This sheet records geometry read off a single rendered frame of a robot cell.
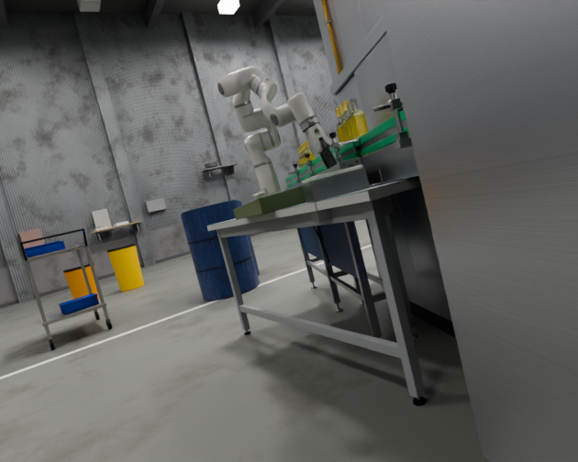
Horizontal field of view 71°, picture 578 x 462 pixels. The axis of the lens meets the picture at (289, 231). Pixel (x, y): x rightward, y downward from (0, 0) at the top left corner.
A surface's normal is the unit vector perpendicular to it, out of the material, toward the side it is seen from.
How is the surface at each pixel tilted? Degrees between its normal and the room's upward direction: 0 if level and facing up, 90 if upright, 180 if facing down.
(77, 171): 90
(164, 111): 90
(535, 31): 90
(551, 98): 90
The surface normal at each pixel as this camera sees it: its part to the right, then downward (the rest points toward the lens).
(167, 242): 0.49, -0.06
